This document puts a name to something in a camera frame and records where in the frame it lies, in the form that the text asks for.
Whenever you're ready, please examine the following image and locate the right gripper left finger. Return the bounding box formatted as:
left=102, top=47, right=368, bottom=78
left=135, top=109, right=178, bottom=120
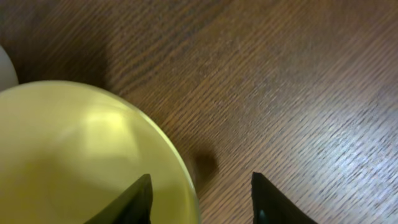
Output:
left=85, top=174, right=153, bottom=224

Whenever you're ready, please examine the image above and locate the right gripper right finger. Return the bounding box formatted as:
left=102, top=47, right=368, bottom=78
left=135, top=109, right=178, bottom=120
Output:
left=251, top=172, right=317, bottom=224

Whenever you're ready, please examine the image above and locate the yellow bowl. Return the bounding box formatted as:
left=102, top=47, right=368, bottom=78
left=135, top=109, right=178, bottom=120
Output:
left=1, top=81, right=201, bottom=223

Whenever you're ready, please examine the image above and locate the white bowl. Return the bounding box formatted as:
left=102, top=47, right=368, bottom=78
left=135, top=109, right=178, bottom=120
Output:
left=0, top=46, right=19, bottom=91

